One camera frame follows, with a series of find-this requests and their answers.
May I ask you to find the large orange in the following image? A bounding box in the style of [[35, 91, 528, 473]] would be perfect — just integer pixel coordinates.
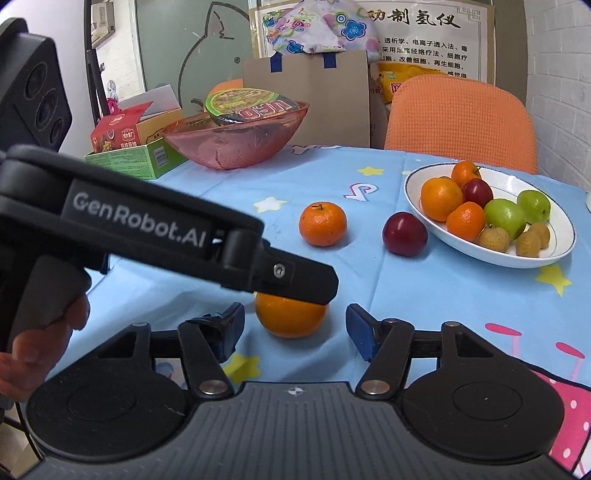
[[420, 177, 464, 222], [254, 293, 329, 339]]

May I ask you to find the brown longan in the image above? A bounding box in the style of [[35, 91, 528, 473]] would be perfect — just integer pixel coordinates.
[[477, 227, 512, 253], [515, 230, 542, 258], [529, 223, 550, 250]]

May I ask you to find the large orange front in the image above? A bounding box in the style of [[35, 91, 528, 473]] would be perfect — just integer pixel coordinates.
[[420, 177, 464, 222]]

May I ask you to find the green jujube front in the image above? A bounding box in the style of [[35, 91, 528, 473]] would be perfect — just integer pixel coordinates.
[[517, 190, 551, 224]]

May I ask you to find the green jujube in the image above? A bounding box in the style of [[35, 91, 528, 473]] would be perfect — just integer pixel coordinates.
[[517, 190, 551, 224], [484, 198, 527, 240]]

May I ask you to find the person's left hand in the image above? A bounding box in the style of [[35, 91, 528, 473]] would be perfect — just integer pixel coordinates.
[[0, 295, 90, 402]]

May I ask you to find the left tangerine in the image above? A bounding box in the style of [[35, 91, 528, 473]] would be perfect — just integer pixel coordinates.
[[298, 201, 348, 247]]

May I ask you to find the blue cartoon tablecloth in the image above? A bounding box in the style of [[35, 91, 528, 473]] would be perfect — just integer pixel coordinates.
[[48, 144, 591, 478]]

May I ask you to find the red snack box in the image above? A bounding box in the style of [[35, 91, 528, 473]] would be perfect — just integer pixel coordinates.
[[90, 102, 152, 153]]

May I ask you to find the front red plum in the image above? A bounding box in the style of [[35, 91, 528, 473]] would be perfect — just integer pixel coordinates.
[[383, 212, 428, 257]]

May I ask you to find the red plum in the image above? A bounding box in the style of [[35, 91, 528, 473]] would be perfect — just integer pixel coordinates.
[[463, 178, 494, 208], [383, 212, 428, 257]]

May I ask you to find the green cardboard box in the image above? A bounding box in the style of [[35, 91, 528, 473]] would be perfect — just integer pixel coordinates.
[[84, 108, 186, 180]]

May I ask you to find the black stand pole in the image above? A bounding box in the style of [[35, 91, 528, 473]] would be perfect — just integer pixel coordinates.
[[83, 0, 110, 125]]

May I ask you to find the right tangerine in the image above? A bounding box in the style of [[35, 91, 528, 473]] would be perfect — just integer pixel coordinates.
[[446, 202, 486, 242]]

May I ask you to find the green jujube rear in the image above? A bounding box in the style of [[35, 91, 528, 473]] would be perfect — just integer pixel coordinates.
[[484, 198, 527, 240]]

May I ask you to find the instant noodle cup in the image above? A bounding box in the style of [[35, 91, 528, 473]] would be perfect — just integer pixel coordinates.
[[205, 88, 298, 125]]

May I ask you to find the rear red plum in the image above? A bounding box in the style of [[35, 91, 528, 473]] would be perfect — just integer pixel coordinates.
[[463, 178, 494, 208]]

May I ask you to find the brown cardboard box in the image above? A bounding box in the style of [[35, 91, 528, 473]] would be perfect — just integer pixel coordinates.
[[242, 50, 370, 148]]

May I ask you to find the back tangerine with stem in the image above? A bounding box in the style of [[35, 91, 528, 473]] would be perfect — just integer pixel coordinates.
[[451, 161, 481, 189]]

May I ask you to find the orange plastic item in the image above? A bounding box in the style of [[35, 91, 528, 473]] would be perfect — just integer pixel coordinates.
[[206, 79, 243, 99]]

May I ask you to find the white ceramic plate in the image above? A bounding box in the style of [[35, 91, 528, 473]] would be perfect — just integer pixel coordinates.
[[405, 163, 577, 269]]

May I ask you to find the yellow snack bag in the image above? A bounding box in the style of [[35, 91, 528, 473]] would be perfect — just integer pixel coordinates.
[[376, 61, 444, 105]]

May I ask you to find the orange mesh chair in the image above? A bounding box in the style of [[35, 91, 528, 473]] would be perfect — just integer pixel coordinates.
[[384, 75, 538, 174]]

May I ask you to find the floral fabric bundle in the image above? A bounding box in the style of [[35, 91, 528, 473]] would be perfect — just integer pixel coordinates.
[[263, 0, 382, 63]]

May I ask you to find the white wall poster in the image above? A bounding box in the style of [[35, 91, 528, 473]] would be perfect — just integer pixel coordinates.
[[249, 1, 495, 83]]

